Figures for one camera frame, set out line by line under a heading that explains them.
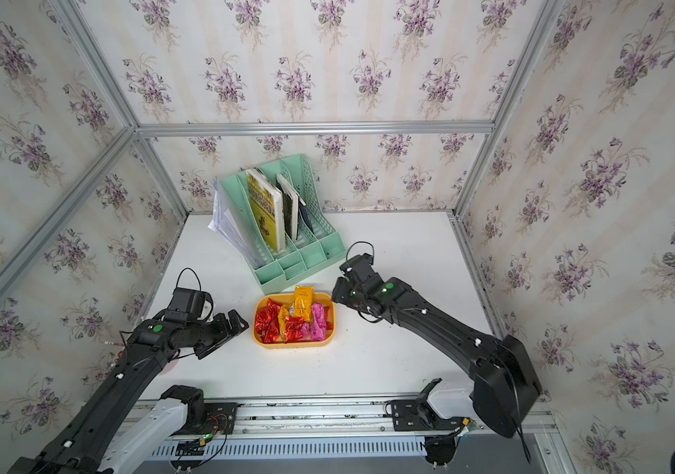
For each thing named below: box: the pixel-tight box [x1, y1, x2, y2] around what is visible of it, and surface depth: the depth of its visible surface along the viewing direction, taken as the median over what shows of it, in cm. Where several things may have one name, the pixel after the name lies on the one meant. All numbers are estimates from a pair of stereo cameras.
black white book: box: [276, 172, 306, 241], surface depth 102 cm
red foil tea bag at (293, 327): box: [285, 316, 305, 344], surface depth 83 cm
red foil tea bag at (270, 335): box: [257, 322, 280, 344], surface depth 85 cm
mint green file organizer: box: [220, 154, 347, 296], surface depth 102 cm
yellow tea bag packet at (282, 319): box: [278, 304, 290, 342], surface depth 87 cm
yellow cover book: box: [245, 168, 287, 254], surface depth 97 cm
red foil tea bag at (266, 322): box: [254, 298, 283, 339], surface depth 86 cm
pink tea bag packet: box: [309, 301, 327, 342], surface depth 85 cm
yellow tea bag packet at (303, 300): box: [294, 285, 315, 323], surface depth 88 cm
